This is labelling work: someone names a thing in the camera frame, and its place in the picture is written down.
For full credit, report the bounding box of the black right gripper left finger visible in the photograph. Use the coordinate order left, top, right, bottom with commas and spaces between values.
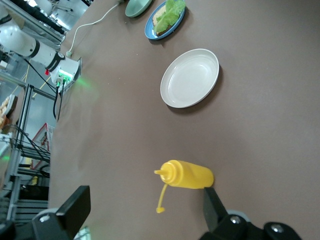
0, 185, 91, 240

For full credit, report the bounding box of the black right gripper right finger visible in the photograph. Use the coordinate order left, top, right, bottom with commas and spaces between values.
199, 187, 301, 240

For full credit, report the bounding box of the yellow mustard squeeze bottle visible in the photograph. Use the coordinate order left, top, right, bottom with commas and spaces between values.
153, 159, 215, 215

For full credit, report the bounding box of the brown bread slice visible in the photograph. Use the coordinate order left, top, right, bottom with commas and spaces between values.
152, 2, 186, 36

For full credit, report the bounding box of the beige plate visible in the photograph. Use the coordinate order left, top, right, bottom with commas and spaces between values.
159, 48, 220, 109

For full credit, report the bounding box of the blue plate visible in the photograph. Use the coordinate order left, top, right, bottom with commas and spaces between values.
144, 4, 187, 41

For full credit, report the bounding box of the green plate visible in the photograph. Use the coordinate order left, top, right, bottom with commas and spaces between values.
124, 0, 155, 18

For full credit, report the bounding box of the white box red triangle sign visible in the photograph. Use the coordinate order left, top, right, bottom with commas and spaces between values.
32, 122, 55, 153

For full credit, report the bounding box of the black cable behind arm base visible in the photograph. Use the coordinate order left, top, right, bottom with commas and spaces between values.
23, 58, 66, 121

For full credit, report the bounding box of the aluminium frame profile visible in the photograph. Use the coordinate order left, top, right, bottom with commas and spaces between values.
17, 84, 61, 161

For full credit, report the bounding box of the white toaster power cord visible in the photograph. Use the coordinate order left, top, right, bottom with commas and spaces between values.
66, 2, 120, 57

